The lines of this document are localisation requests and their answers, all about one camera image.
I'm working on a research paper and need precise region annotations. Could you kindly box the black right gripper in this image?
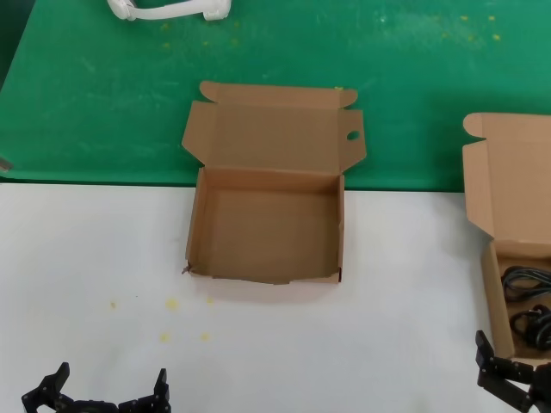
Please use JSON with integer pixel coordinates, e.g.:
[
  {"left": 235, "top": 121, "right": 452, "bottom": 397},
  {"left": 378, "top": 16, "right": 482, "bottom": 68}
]
[{"left": 474, "top": 330, "right": 551, "bottom": 413}]

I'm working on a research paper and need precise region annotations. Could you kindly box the white VR headset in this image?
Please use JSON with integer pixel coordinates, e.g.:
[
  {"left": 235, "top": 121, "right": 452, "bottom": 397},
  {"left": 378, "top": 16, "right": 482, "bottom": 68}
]
[{"left": 106, "top": 0, "right": 232, "bottom": 22}]

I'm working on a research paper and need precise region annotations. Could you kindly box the black power cable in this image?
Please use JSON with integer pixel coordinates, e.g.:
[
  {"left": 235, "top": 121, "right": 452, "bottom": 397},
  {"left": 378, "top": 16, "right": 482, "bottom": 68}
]
[
  {"left": 511, "top": 303, "right": 551, "bottom": 349},
  {"left": 501, "top": 265, "right": 551, "bottom": 299}
]

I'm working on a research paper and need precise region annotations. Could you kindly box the cardboard box with round hole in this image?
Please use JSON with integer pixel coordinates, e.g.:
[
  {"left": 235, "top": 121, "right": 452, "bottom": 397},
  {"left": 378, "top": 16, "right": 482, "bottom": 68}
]
[{"left": 461, "top": 112, "right": 551, "bottom": 361}]

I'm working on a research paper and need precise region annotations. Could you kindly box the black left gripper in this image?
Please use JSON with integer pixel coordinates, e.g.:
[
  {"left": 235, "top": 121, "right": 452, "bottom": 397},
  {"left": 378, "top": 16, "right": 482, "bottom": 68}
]
[{"left": 21, "top": 362, "right": 171, "bottom": 413}]

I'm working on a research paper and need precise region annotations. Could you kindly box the green table cloth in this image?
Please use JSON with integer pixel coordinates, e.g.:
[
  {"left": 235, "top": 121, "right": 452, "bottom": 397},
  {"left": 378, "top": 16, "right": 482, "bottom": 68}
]
[{"left": 0, "top": 0, "right": 551, "bottom": 193}]

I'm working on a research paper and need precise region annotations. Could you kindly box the open cardboard box with torn corner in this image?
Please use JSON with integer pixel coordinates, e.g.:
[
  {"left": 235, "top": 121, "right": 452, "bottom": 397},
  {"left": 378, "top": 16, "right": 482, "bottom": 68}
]
[{"left": 180, "top": 80, "right": 366, "bottom": 286}]

